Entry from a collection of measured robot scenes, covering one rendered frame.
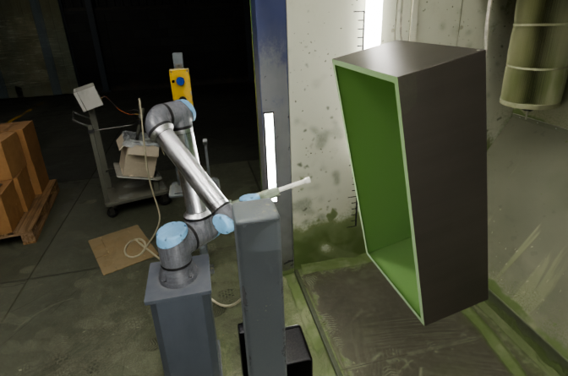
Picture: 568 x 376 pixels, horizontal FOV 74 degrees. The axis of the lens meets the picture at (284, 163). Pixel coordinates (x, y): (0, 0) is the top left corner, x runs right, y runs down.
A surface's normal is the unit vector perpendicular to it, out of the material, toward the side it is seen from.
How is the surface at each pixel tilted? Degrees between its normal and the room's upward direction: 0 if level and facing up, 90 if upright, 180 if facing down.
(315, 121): 90
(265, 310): 90
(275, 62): 90
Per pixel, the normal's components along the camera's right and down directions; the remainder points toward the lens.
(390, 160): 0.26, 0.35
